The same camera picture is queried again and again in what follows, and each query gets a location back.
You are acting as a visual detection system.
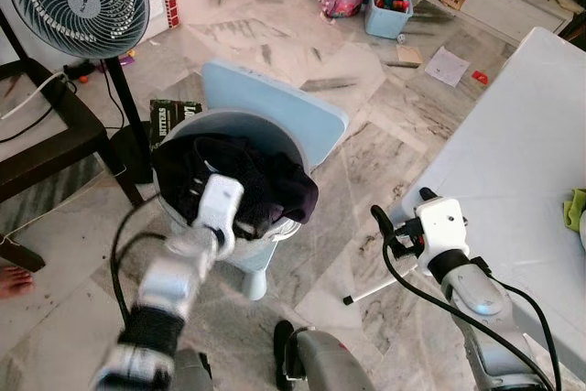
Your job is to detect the dark purple garment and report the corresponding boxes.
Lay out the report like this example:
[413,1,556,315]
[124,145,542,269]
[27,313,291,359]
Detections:
[152,133,320,242]

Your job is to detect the white plastic table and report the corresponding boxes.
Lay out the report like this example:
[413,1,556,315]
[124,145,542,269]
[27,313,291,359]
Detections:
[401,27,586,383]

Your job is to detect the white laundry hamper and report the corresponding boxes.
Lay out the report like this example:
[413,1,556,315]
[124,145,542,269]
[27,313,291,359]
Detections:
[149,107,319,302]

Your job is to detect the white paper sheet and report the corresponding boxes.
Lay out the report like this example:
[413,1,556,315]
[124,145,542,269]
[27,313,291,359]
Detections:
[423,45,471,89]

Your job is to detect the small cardboard piece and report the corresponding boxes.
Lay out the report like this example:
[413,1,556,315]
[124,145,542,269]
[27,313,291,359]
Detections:
[395,42,425,70]

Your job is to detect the grey robot right leg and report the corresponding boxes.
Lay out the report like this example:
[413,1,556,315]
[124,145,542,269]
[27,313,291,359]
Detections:
[272,319,378,391]

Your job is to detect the grey robot leg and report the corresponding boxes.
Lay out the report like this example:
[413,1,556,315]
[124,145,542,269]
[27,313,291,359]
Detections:
[272,319,378,391]
[172,348,215,391]

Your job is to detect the yellow-green cloth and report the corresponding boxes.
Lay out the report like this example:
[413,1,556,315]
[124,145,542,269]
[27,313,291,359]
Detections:
[562,187,586,233]

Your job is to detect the light blue hamper lid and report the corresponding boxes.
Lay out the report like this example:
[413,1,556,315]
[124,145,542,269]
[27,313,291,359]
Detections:
[201,59,350,170]

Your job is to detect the light blue pencil bucket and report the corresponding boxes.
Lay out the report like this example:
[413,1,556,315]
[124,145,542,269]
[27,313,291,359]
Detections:
[365,0,416,40]

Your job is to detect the green black carton box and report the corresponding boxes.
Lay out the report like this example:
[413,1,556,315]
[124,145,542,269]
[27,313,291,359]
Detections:
[147,98,205,150]

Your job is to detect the grey robot left leg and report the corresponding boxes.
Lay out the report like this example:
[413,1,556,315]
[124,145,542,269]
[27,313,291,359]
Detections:
[172,348,215,391]

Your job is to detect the dark wooden side table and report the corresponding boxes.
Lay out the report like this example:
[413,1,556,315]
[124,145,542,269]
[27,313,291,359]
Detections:
[0,6,147,275]

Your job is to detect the bare human foot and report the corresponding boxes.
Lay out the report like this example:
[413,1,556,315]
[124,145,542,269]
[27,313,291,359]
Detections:
[0,264,38,301]

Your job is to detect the grey standing fan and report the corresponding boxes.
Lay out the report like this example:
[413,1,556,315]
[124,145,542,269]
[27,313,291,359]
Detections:
[5,0,158,189]

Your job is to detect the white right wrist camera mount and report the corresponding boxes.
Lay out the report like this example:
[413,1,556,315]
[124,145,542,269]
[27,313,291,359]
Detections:
[413,196,471,261]

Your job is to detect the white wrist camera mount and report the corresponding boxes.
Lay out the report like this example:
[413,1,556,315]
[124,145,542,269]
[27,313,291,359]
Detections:
[413,196,471,261]
[191,173,247,238]

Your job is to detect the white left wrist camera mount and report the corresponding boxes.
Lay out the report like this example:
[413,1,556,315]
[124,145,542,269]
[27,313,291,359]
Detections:
[191,173,247,238]

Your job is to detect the white power cord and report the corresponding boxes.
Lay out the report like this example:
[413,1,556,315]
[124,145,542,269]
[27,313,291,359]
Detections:
[0,69,72,123]

